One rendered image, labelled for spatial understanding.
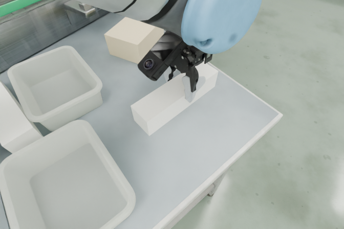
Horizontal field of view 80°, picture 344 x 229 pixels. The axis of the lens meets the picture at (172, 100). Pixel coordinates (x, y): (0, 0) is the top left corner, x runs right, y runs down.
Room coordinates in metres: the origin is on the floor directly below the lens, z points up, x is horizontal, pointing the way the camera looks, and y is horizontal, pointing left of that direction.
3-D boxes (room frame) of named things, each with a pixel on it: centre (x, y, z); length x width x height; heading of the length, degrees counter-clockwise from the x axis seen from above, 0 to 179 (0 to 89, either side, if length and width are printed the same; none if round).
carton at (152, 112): (0.35, -0.01, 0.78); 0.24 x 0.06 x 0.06; 132
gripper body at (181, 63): (0.36, -0.04, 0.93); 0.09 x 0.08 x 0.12; 132
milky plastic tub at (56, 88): (0.37, 0.30, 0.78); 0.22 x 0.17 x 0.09; 39
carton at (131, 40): (0.60, 0.12, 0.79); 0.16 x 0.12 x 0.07; 154
